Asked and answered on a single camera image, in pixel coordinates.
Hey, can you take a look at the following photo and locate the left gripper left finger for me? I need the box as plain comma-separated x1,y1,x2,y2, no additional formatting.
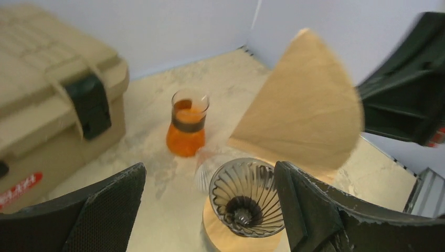
1,163,146,251

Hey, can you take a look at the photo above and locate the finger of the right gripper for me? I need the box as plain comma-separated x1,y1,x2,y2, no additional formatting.
357,12,444,146

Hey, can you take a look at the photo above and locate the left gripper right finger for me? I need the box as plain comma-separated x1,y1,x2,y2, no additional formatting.
274,161,444,251

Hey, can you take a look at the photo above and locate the smoky glass dripper cone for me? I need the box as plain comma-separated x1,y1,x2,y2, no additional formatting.
208,157,284,238

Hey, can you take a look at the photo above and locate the wooden ring holder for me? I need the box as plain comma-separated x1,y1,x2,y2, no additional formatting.
202,199,290,252

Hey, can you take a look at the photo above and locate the brown paper coffee filter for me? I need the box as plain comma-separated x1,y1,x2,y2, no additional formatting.
228,28,364,176

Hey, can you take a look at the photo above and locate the clear glass dripper cone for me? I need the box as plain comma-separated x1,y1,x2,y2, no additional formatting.
193,145,237,194

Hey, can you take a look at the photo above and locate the orange glass carafe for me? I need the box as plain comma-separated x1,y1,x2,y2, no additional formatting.
166,88,210,158

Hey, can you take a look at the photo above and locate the tan plastic toolbox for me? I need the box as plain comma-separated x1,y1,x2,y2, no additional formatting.
1,3,129,214

